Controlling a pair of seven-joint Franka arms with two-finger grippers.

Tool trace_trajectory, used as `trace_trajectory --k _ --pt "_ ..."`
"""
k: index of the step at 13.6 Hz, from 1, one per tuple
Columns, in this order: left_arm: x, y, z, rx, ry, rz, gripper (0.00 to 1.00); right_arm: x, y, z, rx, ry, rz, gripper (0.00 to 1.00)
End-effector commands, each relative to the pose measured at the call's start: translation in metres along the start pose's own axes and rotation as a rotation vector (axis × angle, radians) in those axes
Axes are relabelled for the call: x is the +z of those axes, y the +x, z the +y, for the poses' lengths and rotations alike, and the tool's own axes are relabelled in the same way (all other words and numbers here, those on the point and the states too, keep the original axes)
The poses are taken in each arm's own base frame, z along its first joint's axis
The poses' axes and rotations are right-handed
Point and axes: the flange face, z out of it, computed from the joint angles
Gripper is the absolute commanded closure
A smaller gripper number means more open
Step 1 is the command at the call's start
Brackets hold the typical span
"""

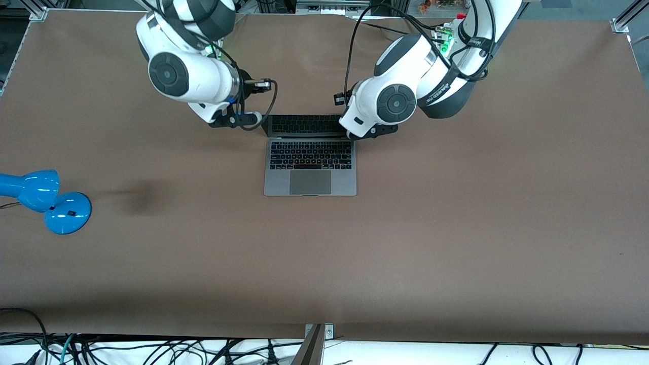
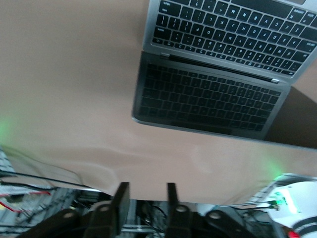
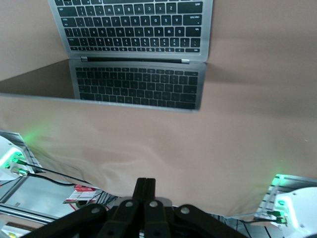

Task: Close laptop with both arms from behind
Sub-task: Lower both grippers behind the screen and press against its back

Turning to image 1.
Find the white sheet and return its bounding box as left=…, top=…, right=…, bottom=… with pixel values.
left=0, top=337, right=649, bottom=365

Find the black cable on table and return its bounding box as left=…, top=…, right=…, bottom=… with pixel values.
left=362, top=21, right=409, bottom=35

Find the silver grey laptop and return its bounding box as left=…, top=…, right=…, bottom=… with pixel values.
left=261, top=114, right=358, bottom=197

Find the teal floor cable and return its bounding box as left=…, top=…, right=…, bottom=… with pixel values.
left=60, top=334, right=78, bottom=365

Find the grey power strip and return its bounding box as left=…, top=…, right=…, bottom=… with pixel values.
left=296, top=0, right=371, bottom=16

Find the metal camera post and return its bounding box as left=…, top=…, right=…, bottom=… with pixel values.
left=292, top=323, right=335, bottom=365

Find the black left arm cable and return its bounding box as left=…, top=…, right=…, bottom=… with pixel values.
left=333, top=3, right=496, bottom=106

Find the blue desk lamp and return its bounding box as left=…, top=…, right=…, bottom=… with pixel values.
left=0, top=169, right=93, bottom=235

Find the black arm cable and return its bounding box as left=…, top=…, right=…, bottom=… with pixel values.
left=333, top=3, right=496, bottom=106
left=235, top=76, right=279, bottom=132

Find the black looped floor cable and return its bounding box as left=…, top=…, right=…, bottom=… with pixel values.
left=0, top=307, right=49, bottom=365

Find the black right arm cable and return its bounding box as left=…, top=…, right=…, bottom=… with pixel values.
left=235, top=76, right=279, bottom=132

